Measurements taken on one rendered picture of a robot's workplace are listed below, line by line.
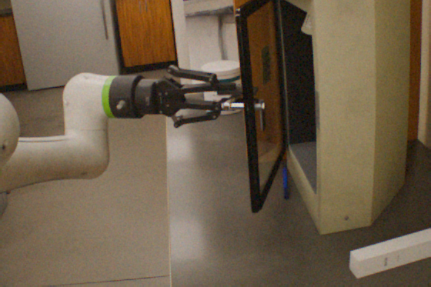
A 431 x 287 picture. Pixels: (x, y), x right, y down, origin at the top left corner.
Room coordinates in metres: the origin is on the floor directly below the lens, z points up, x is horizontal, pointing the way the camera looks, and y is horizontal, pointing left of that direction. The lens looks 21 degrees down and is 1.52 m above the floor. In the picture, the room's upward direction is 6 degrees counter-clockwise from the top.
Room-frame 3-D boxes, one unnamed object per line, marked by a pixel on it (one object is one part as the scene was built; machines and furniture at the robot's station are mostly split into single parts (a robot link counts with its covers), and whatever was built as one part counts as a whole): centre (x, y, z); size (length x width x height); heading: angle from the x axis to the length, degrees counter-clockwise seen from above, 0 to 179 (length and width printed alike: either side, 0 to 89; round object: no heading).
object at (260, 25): (0.99, -0.12, 1.19); 0.30 x 0.01 x 0.40; 160
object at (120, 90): (1.03, 0.16, 1.20); 0.12 x 0.06 x 0.09; 160
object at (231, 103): (0.93, -0.06, 1.20); 0.10 x 0.05 x 0.03; 160
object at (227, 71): (1.62, -0.05, 1.02); 0.13 x 0.13 x 0.15
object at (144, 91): (1.01, 0.09, 1.20); 0.09 x 0.07 x 0.08; 70
